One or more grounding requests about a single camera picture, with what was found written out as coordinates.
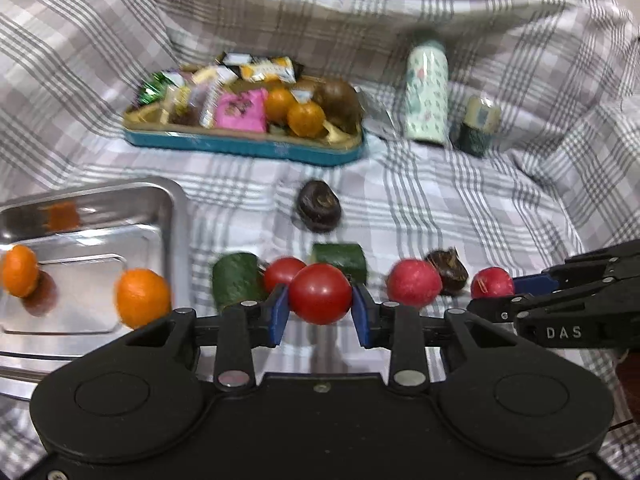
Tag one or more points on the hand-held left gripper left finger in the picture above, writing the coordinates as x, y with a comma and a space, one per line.
277, 317

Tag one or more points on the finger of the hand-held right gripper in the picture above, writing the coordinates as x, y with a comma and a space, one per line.
495, 307
535, 282

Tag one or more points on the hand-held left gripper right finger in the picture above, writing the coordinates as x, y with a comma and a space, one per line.
362, 320

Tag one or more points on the small red radish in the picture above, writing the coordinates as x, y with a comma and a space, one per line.
492, 282

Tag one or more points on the small red tomato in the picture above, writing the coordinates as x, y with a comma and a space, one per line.
281, 272

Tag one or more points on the large red tomato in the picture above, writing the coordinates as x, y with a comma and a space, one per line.
320, 294

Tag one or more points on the green cucumber piece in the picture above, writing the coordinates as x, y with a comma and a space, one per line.
340, 257
235, 280

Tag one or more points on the dark brown water chestnut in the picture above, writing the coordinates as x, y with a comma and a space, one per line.
319, 206
452, 266

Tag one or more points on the large red radish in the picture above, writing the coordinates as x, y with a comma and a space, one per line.
414, 282

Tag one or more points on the stainless steel tray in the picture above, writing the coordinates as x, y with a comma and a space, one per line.
75, 240

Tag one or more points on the person's right forearm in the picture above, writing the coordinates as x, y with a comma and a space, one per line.
630, 380

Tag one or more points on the grey plaid blanket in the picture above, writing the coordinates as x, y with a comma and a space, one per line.
450, 200

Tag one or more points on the small dark green jar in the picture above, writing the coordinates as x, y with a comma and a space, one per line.
477, 127

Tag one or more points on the teal snack tin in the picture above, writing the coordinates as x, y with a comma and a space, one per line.
225, 144

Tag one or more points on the small orange mandarin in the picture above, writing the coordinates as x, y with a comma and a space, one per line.
280, 102
306, 119

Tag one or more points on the pink snack packet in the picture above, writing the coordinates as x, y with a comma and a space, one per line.
242, 109

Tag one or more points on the brown kiwi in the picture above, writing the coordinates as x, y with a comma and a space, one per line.
340, 102

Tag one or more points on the pale green printed bottle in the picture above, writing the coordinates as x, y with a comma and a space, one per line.
426, 92

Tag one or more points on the clear packet of dark snacks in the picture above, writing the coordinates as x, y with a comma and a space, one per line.
192, 105

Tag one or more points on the yellow white snack packets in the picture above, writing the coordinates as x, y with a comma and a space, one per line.
265, 67

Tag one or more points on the green candy wrappers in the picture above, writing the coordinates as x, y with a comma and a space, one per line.
152, 91

